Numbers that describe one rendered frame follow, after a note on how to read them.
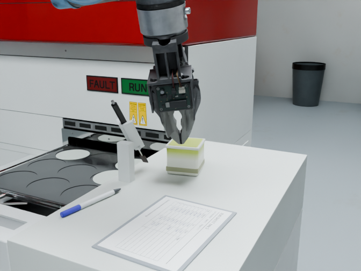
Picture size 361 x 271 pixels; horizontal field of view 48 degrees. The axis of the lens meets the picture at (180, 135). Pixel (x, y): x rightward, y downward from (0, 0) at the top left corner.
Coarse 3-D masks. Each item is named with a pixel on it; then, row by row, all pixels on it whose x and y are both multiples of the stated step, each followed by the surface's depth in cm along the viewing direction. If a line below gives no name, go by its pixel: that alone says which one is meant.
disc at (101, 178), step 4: (104, 172) 108; (108, 172) 108; (112, 172) 108; (116, 172) 108; (96, 176) 105; (100, 176) 105; (104, 176) 105; (108, 176) 105; (112, 176) 105; (96, 180) 103; (100, 180) 103; (104, 180) 103; (108, 180) 103
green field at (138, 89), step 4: (124, 80) 120; (128, 80) 120; (132, 80) 119; (136, 80) 118; (124, 84) 121; (128, 84) 120; (132, 84) 119; (136, 84) 119; (140, 84) 118; (144, 84) 118; (124, 88) 121; (128, 88) 120; (132, 88) 120; (136, 88) 119; (140, 88) 118; (144, 88) 118; (128, 92) 121; (132, 92) 120; (136, 92) 119; (140, 92) 119; (144, 92) 118
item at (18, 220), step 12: (0, 204) 76; (0, 216) 72; (12, 216) 71; (24, 216) 71; (36, 216) 71; (0, 228) 67; (12, 228) 68; (24, 228) 67; (0, 240) 64; (0, 252) 64; (0, 264) 65
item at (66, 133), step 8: (64, 128) 135; (72, 128) 135; (64, 136) 135; (72, 136) 134; (80, 136) 132; (88, 136) 131; (96, 136) 129; (104, 136) 128; (112, 136) 126; (120, 136) 126; (64, 144) 136; (144, 144) 122; (152, 144) 120; (160, 144) 119
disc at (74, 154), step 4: (60, 152) 124; (64, 152) 124; (68, 152) 124; (72, 152) 124; (76, 152) 124; (80, 152) 124; (84, 152) 124; (88, 152) 124; (56, 156) 120; (60, 156) 120; (64, 156) 120; (68, 156) 120; (72, 156) 120; (76, 156) 120; (80, 156) 120; (84, 156) 120
